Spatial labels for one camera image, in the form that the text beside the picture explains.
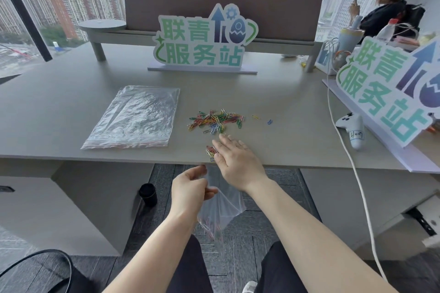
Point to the person's left hand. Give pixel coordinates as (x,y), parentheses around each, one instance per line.
(185,195)

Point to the person's right hand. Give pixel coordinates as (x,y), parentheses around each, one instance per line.
(240,165)

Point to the person's right thumb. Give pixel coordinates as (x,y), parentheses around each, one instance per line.
(220,161)

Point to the person's left thumb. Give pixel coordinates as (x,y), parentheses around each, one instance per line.
(196,171)

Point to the small bunch of paper clips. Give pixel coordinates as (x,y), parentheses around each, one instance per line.
(210,152)

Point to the clear plastic zip bag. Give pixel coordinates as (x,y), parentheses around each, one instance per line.
(225,205)

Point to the person's left forearm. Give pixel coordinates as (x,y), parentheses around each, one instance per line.
(154,255)

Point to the person's right forearm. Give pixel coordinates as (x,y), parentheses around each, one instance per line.
(309,241)

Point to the pile of coloured paper clips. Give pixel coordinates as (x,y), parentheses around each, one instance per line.
(216,120)

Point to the black cylinder under desk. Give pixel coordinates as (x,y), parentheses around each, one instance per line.
(148,195)

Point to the paper clips inside bag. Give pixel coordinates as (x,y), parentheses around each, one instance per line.
(209,227)

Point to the stack of clear plastic bags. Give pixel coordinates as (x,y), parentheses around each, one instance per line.
(134,117)

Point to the person's black trousers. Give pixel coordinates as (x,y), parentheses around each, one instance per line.
(192,268)

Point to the green and white standing sign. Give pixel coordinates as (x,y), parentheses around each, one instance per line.
(202,42)
(392,93)

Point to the person's white shoe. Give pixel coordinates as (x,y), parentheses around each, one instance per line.
(250,286)

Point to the grey desk cabinet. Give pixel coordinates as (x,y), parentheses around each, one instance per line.
(361,207)
(68,207)

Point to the white game controller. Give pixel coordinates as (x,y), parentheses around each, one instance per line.
(354,128)

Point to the white and blue box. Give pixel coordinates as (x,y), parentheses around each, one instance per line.
(325,59)

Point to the brown desk divider panel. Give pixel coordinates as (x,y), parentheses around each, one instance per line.
(223,1)

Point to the grey desk shelf riser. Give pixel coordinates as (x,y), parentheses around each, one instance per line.
(103,28)

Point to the pale yellow and blue cup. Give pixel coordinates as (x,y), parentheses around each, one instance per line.
(350,40)

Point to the white bottle with red cap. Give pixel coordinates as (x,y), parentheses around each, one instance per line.
(386,31)

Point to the black backpack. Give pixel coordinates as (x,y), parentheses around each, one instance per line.
(410,18)

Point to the black chair frame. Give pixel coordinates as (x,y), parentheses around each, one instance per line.
(51,255)

